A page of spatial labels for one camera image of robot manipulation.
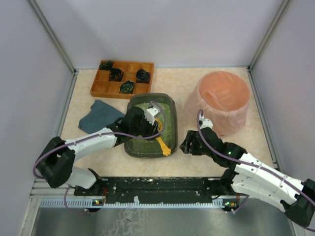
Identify dark grey litter box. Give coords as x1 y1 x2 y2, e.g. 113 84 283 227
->
124 93 178 158

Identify yellow litter scoop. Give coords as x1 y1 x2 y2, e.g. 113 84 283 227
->
155 118 171 156

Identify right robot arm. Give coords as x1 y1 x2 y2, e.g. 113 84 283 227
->
180 127 315 227

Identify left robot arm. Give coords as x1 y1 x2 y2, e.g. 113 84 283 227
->
32 104 162 189

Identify green cat litter pellets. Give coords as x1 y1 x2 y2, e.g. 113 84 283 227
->
125 103 176 156

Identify dark teal folded cloth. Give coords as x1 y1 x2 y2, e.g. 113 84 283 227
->
78 100 125 134

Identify black rolled sock front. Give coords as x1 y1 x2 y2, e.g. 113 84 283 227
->
119 80 135 94

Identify black rolled sock right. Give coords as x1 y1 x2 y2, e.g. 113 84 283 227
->
136 68 151 84

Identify orange bin with bag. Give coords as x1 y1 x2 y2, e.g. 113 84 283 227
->
183 71 250 137

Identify orange wooden divided tray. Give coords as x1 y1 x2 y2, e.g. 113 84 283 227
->
90 60 155 99

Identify black rolled sock middle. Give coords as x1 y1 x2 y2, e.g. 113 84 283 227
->
109 68 124 82

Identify black rolled sock back-left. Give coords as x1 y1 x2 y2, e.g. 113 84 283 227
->
99 60 114 71

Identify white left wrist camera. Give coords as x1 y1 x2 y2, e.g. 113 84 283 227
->
144 101 160 125

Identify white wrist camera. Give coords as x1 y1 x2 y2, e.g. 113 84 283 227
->
144 101 160 125
198 116 213 129

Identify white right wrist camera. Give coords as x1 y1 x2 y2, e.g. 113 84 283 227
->
198 116 213 129

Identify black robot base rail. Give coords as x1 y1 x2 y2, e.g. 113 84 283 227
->
74 177 236 204

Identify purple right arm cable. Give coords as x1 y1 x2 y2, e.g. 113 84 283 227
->
196 109 315 232

